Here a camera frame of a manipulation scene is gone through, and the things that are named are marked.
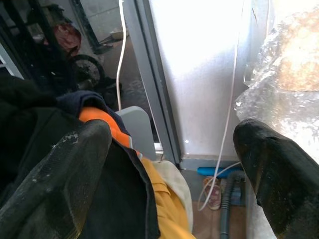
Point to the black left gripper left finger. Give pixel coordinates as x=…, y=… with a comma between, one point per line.
x=57, y=179

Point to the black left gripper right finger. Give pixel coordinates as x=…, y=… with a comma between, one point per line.
x=279, y=174

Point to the blue plastic tool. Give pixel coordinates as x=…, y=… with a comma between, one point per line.
x=214, y=171

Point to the pink slipper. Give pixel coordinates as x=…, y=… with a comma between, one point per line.
x=214, y=193

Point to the grey laundry basket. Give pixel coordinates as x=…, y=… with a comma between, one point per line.
x=138, y=129

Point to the clear plastic wrap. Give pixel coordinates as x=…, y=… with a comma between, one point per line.
x=286, y=74

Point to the cream cloth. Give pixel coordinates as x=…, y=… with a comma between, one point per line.
x=178, y=184

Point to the yellow garment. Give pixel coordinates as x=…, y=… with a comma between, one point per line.
x=167, y=199

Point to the black wheel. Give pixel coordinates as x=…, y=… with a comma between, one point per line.
x=88, y=71

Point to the black metal rack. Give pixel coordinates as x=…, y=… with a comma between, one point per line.
x=27, y=42

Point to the red bag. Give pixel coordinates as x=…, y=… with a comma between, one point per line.
x=67, y=37

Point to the grey door frame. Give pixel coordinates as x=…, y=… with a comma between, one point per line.
x=154, y=82

